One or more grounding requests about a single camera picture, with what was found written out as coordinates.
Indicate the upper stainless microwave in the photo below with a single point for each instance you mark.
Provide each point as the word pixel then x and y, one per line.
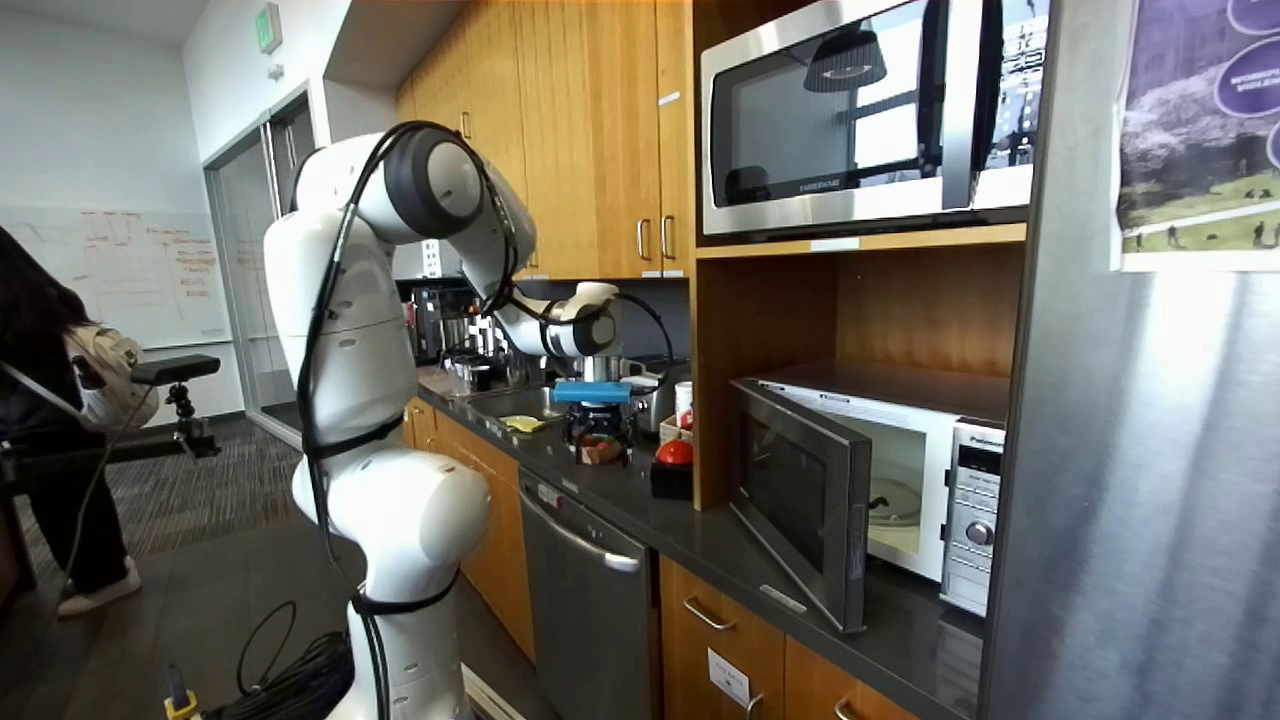
pixel 858 115

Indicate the stainless dishwasher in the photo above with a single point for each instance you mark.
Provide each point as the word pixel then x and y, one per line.
pixel 594 610

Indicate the upper wooden cabinets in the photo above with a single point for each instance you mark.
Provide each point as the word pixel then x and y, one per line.
pixel 585 106

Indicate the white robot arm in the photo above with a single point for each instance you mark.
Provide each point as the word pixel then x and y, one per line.
pixel 351 357

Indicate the lower wooden cabinet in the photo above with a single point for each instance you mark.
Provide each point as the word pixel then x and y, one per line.
pixel 723 661

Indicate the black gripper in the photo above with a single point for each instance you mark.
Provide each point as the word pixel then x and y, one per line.
pixel 596 438

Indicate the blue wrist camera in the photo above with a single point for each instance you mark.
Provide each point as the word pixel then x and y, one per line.
pixel 590 393

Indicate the stainless refrigerator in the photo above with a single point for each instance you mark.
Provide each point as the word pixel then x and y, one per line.
pixel 1136 565

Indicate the whiteboard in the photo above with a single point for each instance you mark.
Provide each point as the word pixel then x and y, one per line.
pixel 150 274

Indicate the fridge poster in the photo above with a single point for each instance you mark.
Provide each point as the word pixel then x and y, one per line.
pixel 1203 139

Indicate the small countertop microwave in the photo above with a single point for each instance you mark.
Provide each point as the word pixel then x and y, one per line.
pixel 854 470

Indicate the black stool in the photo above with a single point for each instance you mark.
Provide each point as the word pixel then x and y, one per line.
pixel 188 438

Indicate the person in dark clothes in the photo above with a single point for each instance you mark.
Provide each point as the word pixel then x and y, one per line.
pixel 38 420

